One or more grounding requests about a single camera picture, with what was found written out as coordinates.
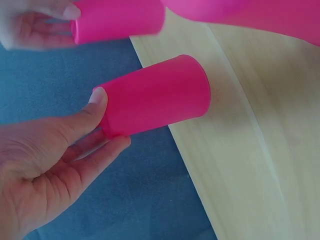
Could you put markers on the person's right hand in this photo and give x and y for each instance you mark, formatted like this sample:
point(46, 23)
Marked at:
point(27, 22)

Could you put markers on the person's left hand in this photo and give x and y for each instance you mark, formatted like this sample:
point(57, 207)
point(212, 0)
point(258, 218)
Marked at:
point(35, 170)

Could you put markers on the pink plastic cup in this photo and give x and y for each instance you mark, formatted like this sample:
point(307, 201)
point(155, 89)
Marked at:
point(250, 15)
point(117, 20)
point(157, 97)

